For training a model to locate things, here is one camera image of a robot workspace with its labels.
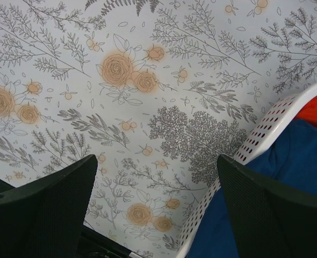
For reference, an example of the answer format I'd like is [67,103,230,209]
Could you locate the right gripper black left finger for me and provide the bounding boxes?
[0,154,98,257]

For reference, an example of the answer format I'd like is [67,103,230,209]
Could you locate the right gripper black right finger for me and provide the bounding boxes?
[217,155,317,257]

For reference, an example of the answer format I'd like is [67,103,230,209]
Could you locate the white perforated laundry basket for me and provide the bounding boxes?
[177,83,317,257]

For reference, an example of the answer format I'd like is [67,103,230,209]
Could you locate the blue t shirt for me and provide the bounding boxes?
[187,120,317,257]

